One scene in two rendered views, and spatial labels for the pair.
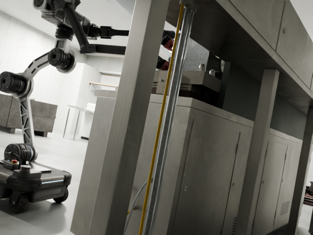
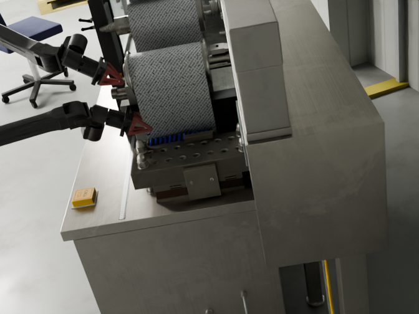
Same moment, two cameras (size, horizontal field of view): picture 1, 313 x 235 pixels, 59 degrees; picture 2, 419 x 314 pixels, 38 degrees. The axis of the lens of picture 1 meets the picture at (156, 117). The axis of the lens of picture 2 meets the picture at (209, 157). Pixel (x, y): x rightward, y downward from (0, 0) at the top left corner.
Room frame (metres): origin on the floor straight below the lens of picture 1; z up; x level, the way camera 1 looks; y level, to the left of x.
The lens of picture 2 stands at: (0.01, 0.88, 1.99)
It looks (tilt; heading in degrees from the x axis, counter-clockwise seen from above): 31 degrees down; 324
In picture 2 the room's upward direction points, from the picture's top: 12 degrees counter-clockwise
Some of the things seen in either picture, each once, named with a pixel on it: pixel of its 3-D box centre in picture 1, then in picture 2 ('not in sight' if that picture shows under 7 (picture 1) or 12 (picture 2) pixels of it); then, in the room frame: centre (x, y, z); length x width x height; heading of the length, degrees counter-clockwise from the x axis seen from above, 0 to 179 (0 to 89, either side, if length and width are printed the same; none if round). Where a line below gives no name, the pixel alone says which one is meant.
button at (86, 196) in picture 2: not in sight; (84, 197); (1.65, 0.22, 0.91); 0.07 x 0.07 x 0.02; 50
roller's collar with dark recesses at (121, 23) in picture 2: not in sight; (124, 25); (1.82, -0.20, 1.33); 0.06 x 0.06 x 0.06; 50
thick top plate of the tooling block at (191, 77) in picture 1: (177, 80); (195, 157); (1.38, -0.07, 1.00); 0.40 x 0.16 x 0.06; 50
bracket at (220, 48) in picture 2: not in sight; (219, 47); (1.43, -0.29, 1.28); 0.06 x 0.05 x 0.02; 50
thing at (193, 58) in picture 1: (187, 65); (176, 113); (1.49, -0.11, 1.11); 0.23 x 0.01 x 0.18; 50
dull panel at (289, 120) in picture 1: (285, 118); not in sight; (2.21, -1.02, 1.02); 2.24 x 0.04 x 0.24; 140
